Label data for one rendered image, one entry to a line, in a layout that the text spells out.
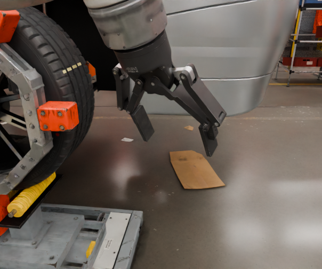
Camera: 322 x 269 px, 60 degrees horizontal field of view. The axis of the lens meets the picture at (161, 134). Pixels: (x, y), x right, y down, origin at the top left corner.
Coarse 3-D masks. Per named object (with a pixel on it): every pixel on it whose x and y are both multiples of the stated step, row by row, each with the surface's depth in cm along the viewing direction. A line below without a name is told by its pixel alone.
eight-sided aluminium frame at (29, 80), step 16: (0, 48) 74; (0, 64) 74; (16, 64) 75; (16, 80) 75; (32, 80) 75; (32, 96) 76; (32, 112) 78; (32, 128) 81; (32, 144) 82; (48, 144) 85; (32, 160) 85; (0, 176) 94; (16, 176) 89; (0, 192) 91
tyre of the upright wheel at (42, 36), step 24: (24, 24) 79; (48, 24) 91; (24, 48) 80; (48, 48) 82; (72, 48) 96; (48, 72) 82; (72, 72) 90; (48, 96) 85; (72, 96) 87; (72, 144) 96; (48, 168) 95
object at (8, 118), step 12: (0, 72) 86; (0, 96) 91; (12, 96) 89; (0, 108) 91; (0, 120) 94; (12, 120) 93; (24, 120) 92; (0, 132) 95; (0, 144) 116; (12, 144) 96; (24, 144) 119; (0, 156) 108; (12, 156) 109; (0, 168) 100; (12, 168) 98
